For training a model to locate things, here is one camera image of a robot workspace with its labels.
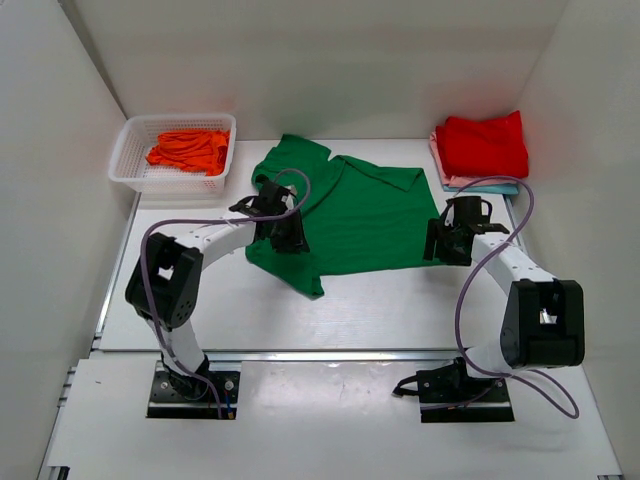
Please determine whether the green t shirt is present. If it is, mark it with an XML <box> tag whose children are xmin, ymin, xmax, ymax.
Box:
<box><xmin>245</xmin><ymin>134</ymin><xmax>439</xmax><ymax>298</ymax></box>

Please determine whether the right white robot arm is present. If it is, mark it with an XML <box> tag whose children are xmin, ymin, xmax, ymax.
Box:
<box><xmin>424</xmin><ymin>196</ymin><xmax>585</xmax><ymax>401</ymax></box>

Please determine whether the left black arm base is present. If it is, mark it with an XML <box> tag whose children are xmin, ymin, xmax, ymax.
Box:
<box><xmin>146</xmin><ymin>361</ymin><xmax>241</xmax><ymax>421</ymax></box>

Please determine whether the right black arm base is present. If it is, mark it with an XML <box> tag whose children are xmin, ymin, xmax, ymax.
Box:
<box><xmin>392</xmin><ymin>357</ymin><xmax>515</xmax><ymax>424</ymax></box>

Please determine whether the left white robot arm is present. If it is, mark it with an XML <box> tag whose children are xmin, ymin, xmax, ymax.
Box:
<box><xmin>125</xmin><ymin>175</ymin><xmax>309</xmax><ymax>401</ymax></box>

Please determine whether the pink folded t shirt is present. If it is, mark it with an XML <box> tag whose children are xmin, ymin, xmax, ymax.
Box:
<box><xmin>429</xmin><ymin>130</ymin><xmax>505</xmax><ymax>189</ymax></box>

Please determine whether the light blue folded t shirt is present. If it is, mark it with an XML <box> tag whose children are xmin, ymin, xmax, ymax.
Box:
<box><xmin>463</xmin><ymin>183</ymin><xmax>519</xmax><ymax>196</ymax></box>

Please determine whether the red folded t shirt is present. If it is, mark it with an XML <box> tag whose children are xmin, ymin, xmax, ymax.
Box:
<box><xmin>435</xmin><ymin>111</ymin><xmax>529</xmax><ymax>179</ymax></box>

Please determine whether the orange t shirt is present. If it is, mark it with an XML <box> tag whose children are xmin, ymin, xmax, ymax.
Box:
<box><xmin>146</xmin><ymin>129</ymin><xmax>230</xmax><ymax>176</ymax></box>

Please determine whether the white plastic basket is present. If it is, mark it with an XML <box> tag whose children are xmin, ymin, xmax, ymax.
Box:
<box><xmin>108</xmin><ymin>113</ymin><xmax>236</xmax><ymax>197</ymax></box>

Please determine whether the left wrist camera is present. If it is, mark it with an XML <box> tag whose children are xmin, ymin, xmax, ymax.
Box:
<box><xmin>278</xmin><ymin>185</ymin><xmax>298</xmax><ymax>211</ymax></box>

